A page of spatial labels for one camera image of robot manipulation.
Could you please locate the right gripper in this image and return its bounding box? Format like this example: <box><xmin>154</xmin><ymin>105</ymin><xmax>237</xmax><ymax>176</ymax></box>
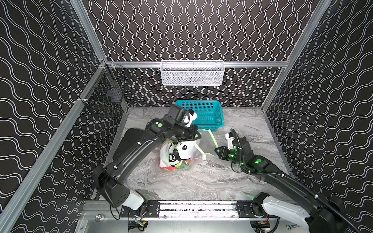
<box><xmin>214</xmin><ymin>145</ymin><xmax>245</xmax><ymax>167</ymax></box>

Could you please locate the clear zip-top bag green seal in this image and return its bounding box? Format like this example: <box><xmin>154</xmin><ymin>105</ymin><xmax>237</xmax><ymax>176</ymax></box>
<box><xmin>158</xmin><ymin>129</ymin><xmax>219</xmax><ymax>173</ymax></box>

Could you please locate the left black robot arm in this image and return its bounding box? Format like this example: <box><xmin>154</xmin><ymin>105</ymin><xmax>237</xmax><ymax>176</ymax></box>
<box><xmin>93</xmin><ymin>104</ymin><xmax>202</xmax><ymax>211</ymax></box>

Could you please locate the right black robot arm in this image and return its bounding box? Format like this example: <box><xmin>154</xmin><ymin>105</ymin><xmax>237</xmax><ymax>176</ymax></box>
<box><xmin>215</xmin><ymin>138</ymin><xmax>355</xmax><ymax>233</ymax></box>

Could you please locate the teal plastic basket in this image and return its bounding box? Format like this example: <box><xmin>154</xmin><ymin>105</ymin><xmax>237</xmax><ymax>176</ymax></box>
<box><xmin>175</xmin><ymin>100</ymin><xmax>224</xmax><ymax>132</ymax></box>

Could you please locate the silver wrench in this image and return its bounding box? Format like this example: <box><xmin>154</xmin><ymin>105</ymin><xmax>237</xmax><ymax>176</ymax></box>
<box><xmin>286</xmin><ymin>224</ymin><xmax>299</xmax><ymax>231</ymax></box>

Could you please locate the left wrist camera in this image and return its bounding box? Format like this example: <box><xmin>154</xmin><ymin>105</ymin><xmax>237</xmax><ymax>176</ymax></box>
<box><xmin>183</xmin><ymin>109</ymin><xmax>198</xmax><ymax>127</ymax></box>

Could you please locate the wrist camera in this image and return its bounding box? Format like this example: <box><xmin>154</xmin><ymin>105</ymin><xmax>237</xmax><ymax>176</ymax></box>
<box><xmin>183</xmin><ymin>109</ymin><xmax>198</xmax><ymax>127</ymax></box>
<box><xmin>225</xmin><ymin>132</ymin><xmax>235</xmax><ymax>150</ymax></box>

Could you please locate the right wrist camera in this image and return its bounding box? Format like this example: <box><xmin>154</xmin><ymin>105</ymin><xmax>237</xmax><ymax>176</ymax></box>
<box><xmin>225</xmin><ymin>132</ymin><xmax>235</xmax><ymax>150</ymax></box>

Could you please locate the white wire mesh basket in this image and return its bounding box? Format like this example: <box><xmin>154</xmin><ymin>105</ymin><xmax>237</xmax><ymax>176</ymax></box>
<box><xmin>160</xmin><ymin>60</ymin><xmax>225</xmax><ymax>86</ymax></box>

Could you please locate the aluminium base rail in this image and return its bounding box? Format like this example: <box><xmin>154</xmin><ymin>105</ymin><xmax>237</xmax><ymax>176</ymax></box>
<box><xmin>78</xmin><ymin>200</ymin><xmax>309</xmax><ymax>219</ymax></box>

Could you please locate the black wire mesh basket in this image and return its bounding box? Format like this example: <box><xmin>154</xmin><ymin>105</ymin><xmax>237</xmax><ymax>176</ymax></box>
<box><xmin>83</xmin><ymin>64</ymin><xmax>133</xmax><ymax>118</ymax></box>

